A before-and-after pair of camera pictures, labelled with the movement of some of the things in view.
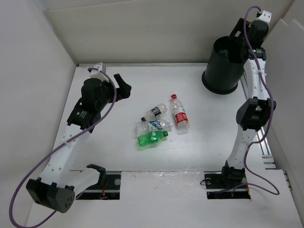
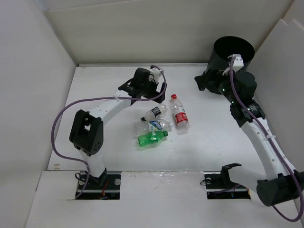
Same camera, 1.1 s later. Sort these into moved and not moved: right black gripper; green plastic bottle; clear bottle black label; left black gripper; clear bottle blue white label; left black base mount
Moved: left black gripper; right black gripper
Not moved: left black base mount; green plastic bottle; clear bottle black label; clear bottle blue white label
